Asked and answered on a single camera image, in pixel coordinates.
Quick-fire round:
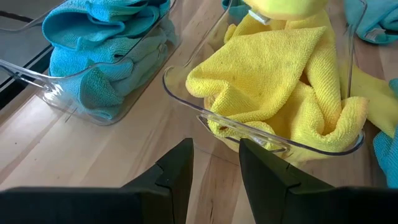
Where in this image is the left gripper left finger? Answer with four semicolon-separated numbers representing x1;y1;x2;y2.
0;138;195;224

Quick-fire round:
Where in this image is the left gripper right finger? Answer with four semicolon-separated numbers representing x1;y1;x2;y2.
238;138;398;224

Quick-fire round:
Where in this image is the yellow microfiber towel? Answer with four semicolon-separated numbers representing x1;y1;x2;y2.
242;0;330;26
338;60;398;139
185;26;327;125
203;9;370;154

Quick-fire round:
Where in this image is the blue microfiber towel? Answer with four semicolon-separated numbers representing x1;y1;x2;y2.
372;77;398;189
42;0;172;52
49;27;180;78
343;0;398;45

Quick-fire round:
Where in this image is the teal microfiber towel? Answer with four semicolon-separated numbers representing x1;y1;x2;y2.
67;43;171;121
221;0;251;24

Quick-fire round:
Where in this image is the clear plastic basket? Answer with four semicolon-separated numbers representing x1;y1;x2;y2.
0;0;182;127

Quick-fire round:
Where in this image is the yellow and blue cloth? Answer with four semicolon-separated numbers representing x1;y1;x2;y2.
161;0;368;158

